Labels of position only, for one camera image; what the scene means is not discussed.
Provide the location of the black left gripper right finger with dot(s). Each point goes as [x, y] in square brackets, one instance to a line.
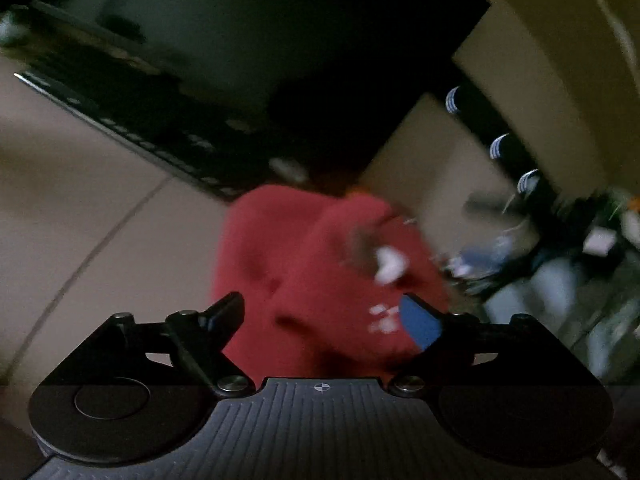
[445, 341]

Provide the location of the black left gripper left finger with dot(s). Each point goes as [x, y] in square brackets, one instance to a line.
[199, 340]

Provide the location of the red fleece jacket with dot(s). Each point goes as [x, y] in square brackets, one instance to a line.
[322, 279]

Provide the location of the black keyboard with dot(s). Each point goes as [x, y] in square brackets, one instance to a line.
[147, 111]

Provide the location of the black power strip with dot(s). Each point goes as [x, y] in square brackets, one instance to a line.
[504, 147]

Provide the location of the black monitor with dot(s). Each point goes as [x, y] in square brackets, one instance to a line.
[326, 81]

